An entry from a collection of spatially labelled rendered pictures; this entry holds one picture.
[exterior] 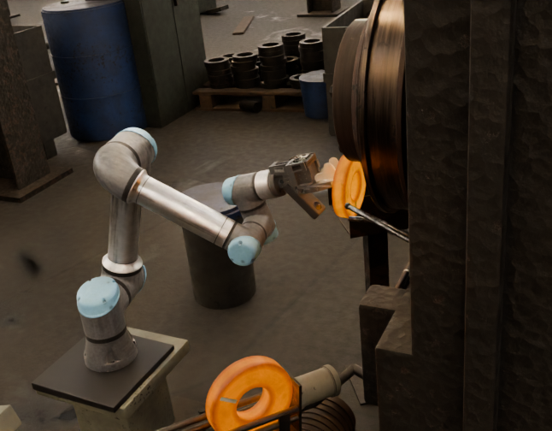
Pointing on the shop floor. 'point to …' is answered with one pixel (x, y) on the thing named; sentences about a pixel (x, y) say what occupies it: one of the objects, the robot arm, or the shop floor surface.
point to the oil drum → (95, 67)
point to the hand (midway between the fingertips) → (349, 178)
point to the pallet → (261, 73)
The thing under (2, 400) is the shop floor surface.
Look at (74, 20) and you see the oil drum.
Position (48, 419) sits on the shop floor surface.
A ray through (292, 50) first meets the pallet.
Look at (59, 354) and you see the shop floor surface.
